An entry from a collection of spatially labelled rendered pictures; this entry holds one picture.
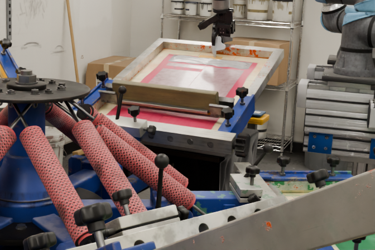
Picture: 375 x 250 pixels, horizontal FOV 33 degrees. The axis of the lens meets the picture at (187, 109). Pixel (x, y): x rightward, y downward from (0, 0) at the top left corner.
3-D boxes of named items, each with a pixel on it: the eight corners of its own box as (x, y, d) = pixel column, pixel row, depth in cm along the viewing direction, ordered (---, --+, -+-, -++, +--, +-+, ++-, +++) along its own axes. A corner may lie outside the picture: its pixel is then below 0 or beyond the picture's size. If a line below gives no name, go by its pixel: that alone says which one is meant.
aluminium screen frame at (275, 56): (159, 45, 289) (158, 37, 287) (284, 57, 268) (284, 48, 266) (71, 126, 225) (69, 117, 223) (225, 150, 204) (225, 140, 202)
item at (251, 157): (235, 198, 279) (239, 128, 273) (253, 202, 276) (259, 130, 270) (198, 235, 237) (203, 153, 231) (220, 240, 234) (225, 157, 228)
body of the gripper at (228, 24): (230, 38, 267) (229, 11, 262) (211, 37, 270) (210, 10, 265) (235, 33, 274) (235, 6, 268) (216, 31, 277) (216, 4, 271)
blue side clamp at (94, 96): (108, 92, 250) (106, 77, 247) (119, 94, 249) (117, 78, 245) (69, 128, 226) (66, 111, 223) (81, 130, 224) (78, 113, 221)
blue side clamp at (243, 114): (241, 109, 231) (241, 92, 227) (254, 111, 229) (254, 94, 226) (214, 150, 206) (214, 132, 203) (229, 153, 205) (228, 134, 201)
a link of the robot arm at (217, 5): (209, 0, 263) (215, -6, 270) (209, 10, 265) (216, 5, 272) (226, 1, 260) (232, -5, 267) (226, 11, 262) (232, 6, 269)
